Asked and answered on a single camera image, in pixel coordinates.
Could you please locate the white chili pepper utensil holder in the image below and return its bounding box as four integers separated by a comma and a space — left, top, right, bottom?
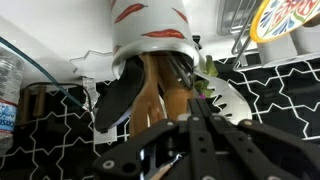
110, 0, 201, 80

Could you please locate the slotted wooden spoon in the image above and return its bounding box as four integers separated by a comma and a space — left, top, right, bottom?
128, 53, 166, 138

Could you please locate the clear plastic water bottle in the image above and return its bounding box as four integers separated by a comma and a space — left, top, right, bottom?
0, 46, 26, 158

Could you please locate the crumpled clear plastic wrap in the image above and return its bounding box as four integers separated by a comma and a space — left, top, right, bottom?
80, 76, 100, 105

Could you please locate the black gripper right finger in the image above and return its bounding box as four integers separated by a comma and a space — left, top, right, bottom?
196, 98, 320, 180

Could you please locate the brown wooden block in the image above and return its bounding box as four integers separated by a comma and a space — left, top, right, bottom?
17, 84, 48, 127

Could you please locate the black plastic spatula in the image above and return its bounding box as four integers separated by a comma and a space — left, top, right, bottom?
94, 56, 146, 135

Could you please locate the green leafy plant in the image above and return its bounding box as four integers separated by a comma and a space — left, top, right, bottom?
194, 54, 220, 100

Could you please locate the thin hanging cable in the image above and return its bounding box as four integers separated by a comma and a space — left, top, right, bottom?
0, 36, 92, 112

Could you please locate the wire dish rack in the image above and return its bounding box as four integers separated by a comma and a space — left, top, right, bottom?
216, 0, 320, 73

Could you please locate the white mug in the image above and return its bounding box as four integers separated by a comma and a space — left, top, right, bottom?
292, 23, 320, 57
256, 33, 298, 68

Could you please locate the black wall cable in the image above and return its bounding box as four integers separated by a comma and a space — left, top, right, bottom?
19, 81, 97, 116

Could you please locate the white wall outlet plate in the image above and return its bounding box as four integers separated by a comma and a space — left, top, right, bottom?
92, 109, 119, 146

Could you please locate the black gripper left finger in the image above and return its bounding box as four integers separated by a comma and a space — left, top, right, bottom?
92, 97, 215, 180

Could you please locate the colourful patterned plate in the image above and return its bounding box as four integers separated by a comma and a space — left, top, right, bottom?
249, 0, 320, 44

